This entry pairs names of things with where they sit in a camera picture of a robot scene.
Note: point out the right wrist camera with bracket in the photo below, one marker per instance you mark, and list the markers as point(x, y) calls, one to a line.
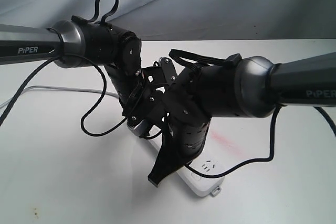
point(155, 117)

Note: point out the left black Piper robot arm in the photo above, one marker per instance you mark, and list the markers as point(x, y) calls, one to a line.
point(114, 52)

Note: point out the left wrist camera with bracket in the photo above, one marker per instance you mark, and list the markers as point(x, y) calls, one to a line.
point(162, 74)

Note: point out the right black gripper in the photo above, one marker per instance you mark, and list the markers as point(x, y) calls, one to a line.
point(183, 141)

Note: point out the right black Piper robot arm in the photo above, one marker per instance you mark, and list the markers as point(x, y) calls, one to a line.
point(234, 87)

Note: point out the grey backdrop cloth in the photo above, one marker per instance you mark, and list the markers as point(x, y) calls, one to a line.
point(189, 19)

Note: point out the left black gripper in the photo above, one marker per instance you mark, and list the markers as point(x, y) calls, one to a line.
point(136, 113)

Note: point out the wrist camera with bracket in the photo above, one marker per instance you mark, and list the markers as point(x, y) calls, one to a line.
point(155, 117)
point(162, 74)

